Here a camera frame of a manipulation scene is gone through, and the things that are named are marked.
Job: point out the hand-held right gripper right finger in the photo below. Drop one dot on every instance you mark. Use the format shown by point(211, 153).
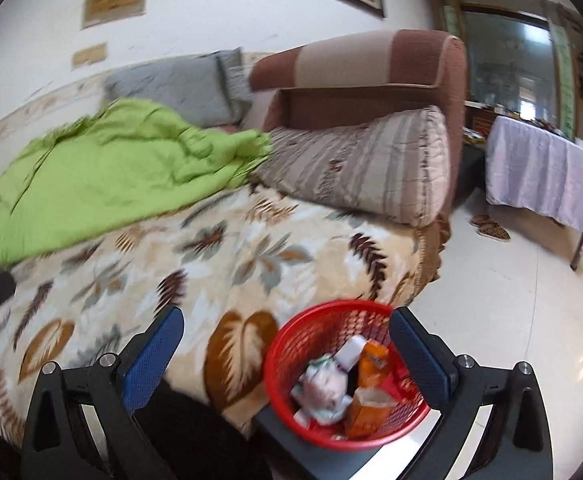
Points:
point(419, 355)

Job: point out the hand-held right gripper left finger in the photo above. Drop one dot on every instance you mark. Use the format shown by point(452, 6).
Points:
point(154, 355)

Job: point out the orange cardboard box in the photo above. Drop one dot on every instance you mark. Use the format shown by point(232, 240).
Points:
point(374, 357)

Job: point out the white plastic bottle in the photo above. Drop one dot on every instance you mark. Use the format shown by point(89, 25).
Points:
point(351, 352)

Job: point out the teal tissue pack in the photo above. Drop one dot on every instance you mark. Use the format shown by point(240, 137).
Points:
point(326, 385)

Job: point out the red plastic basket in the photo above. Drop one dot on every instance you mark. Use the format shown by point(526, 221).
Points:
point(291, 340)

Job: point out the leopard print slipper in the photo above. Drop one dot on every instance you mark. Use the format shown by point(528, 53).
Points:
point(481, 220)
point(494, 232)

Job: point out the leaf print blanket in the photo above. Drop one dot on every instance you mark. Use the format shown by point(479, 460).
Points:
point(271, 260)

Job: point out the green quilt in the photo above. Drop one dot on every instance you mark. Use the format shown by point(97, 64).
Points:
point(96, 175)

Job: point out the wooden table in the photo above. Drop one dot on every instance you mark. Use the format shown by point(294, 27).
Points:
point(577, 255)

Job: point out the striped brown pillow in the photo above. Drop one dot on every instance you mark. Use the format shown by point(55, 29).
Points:
point(361, 170)

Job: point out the pink tablecloth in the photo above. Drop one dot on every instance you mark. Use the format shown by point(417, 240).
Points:
point(546, 170)

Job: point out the brown sofa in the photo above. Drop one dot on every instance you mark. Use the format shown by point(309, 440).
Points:
point(371, 100)

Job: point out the grey quilted pillow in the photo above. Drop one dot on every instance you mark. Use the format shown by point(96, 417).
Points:
point(171, 85)

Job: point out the dark framed window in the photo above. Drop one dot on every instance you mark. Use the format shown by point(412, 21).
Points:
point(506, 60)

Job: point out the beige wall switch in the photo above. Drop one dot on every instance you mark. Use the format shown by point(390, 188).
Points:
point(80, 58)
point(98, 53)

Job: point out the wall plaque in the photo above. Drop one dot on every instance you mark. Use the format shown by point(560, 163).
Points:
point(113, 2)

